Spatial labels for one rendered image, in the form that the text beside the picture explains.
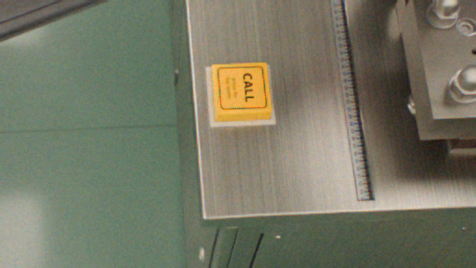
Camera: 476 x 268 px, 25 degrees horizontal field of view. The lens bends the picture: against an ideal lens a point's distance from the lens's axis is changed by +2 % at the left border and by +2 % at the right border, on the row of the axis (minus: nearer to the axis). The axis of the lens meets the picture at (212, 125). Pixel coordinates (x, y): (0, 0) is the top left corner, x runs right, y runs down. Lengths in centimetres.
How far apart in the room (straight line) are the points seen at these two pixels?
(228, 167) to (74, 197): 97
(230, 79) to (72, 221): 97
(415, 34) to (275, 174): 23
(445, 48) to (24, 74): 128
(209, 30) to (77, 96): 98
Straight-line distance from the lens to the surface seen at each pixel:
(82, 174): 223
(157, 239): 218
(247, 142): 129
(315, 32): 137
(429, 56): 123
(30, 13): 101
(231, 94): 128
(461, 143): 131
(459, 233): 142
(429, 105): 121
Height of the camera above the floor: 208
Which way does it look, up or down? 66 degrees down
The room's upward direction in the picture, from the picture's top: 10 degrees clockwise
